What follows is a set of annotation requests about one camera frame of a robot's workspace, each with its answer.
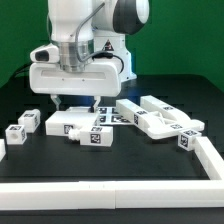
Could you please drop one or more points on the white fence bar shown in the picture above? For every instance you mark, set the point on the white fence bar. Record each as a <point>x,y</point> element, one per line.
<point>111,195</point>
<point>209,158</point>

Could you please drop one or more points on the white right fence bar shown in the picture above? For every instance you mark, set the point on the white right fence bar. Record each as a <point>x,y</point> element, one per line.
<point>209,158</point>

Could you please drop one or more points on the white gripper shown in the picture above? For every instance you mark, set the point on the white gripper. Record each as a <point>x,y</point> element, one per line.
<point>99,78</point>

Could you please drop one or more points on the flat white tagged plate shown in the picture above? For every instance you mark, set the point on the flat white tagged plate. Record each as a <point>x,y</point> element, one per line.
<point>109,116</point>

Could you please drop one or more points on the white fence piece left edge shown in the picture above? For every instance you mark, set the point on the white fence piece left edge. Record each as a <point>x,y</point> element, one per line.
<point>2,149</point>

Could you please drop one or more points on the white front fence bar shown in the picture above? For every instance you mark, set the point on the white front fence bar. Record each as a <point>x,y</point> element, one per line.
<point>111,195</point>

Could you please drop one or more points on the small white cube block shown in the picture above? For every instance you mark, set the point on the small white cube block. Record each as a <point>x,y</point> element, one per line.
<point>15,135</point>

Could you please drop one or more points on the white chair back frame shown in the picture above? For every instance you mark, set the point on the white chair back frame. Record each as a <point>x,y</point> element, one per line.
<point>156,118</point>

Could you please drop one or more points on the white chair seat block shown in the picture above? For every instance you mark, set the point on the white chair seat block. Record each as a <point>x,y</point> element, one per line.
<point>61,122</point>

